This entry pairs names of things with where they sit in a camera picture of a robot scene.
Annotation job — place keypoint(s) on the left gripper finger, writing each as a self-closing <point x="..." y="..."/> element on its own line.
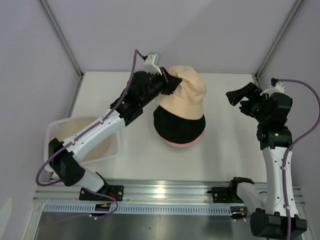
<point x="171" y="81"/>
<point x="169" y="89"/>

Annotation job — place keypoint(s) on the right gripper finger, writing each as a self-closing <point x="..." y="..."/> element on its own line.
<point x="249" y="90"/>
<point x="248" y="106"/>

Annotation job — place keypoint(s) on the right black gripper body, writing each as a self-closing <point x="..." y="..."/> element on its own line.
<point x="260" y="114"/>

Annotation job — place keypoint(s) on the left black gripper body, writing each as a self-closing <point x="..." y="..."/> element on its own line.
<point x="156" y="82"/>

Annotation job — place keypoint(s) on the beige bucket hat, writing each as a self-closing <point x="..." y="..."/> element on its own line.
<point x="187" y="100"/>

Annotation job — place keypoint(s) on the black bucket hat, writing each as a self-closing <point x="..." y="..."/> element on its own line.
<point x="175" y="129"/>

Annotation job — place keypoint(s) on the pink bucket hat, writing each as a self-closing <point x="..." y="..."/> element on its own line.
<point x="182" y="145"/>

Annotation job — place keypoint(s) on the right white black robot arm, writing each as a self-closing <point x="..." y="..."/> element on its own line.
<point x="277" y="216"/>

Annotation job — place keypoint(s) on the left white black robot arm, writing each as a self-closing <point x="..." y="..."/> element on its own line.
<point x="64" y="156"/>

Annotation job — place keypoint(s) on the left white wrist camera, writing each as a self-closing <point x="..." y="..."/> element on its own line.
<point x="151" y="63"/>

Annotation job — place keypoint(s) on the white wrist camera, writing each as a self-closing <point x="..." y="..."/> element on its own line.
<point x="151" y="63"/>
<point x="276" y="87"/>

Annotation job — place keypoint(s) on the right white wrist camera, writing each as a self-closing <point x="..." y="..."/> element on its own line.
<point x="276" y="87"/>

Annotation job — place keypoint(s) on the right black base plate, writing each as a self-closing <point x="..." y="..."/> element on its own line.
<point x="223" y="195"/>

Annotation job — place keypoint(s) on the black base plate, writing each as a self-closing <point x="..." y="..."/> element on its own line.
<point x="114" y="191"/>
<point x="223" y="195"/>

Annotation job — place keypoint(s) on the right aluminium frame post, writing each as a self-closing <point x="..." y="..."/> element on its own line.
<point x="279" y="37"/>

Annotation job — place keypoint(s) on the aluminium frame post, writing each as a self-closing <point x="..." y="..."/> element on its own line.
<point x="49" y="14"/>
<point x="279" y="37"/>

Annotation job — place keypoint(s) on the left aluminium frame post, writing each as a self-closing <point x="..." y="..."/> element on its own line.
<point x="49" y="14"/>

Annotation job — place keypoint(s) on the aluminium mounting rail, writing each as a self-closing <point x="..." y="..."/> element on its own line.
<point x="143" y="192"/>

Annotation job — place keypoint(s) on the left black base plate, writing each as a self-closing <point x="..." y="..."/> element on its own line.
<point x="114" y="191"/>

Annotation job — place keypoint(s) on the white slotted cable duct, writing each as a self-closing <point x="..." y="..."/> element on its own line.
<point x="147" y="209"/>

